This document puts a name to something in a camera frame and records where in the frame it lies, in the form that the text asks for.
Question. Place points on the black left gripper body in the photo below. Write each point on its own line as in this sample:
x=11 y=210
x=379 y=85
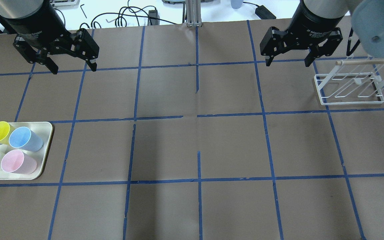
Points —
x=36 y=24

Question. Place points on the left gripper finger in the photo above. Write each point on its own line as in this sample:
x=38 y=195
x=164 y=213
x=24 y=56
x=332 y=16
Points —
x=86 y=48
x=32 y=56

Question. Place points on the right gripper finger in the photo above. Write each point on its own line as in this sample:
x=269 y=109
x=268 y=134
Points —
x=327 y=49
x=272 y=44

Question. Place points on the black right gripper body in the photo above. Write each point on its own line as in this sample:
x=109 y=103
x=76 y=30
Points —
x=316 y=20

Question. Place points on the yellow plastic cup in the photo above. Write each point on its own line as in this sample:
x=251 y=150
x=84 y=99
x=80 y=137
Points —
x=6 y=130

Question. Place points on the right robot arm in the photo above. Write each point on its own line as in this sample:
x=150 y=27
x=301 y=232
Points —
x=367 y=22

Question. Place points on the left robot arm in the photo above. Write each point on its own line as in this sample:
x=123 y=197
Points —
x=28 y=3

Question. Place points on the blue cup on desk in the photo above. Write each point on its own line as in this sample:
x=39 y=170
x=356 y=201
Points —
x=236 y=4

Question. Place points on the blue plastic cup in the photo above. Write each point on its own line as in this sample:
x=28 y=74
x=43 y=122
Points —
x=25 y=139

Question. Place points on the pink plastic cup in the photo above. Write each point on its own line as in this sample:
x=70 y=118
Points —
x=18 y=162

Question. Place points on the cream plastic tray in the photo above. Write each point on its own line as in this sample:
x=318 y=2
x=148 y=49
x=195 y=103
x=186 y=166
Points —
x=44 y=130

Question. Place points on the white wire cup rack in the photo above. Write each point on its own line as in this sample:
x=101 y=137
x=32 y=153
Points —
x=352 y=81

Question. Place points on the aluminium frame post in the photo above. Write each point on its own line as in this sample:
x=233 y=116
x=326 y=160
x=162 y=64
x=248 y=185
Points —
x=193 y=13

